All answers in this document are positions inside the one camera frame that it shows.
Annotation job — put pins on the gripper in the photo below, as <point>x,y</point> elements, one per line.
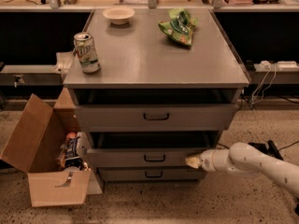
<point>206,162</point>

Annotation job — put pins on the grey drawer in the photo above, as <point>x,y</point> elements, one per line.
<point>151,174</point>
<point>154,118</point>
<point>148,149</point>

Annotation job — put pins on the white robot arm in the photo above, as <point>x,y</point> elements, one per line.
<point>245,160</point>

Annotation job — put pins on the grey top drawer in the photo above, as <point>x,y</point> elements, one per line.
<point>154,118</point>

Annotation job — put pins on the grey drawer cabinet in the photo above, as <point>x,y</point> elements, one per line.
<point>142,66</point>

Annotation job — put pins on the grey bottom drawer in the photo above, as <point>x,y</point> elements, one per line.
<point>151,174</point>

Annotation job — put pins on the black power adapter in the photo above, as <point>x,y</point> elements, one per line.
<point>260,146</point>

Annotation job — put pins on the black floor stand bar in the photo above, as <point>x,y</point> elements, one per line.
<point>273,150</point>

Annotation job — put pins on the snack items in box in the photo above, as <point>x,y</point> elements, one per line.
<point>70,155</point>

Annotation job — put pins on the white power strip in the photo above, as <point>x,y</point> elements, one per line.
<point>288,65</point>

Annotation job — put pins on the green chip bag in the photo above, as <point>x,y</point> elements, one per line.
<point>180,26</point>

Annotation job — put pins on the open cardboard box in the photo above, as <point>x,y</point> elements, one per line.
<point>34,148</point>

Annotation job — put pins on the green soda can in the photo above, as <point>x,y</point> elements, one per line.
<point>85,49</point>

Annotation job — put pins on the cream bowl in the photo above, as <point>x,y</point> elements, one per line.
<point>119,15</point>

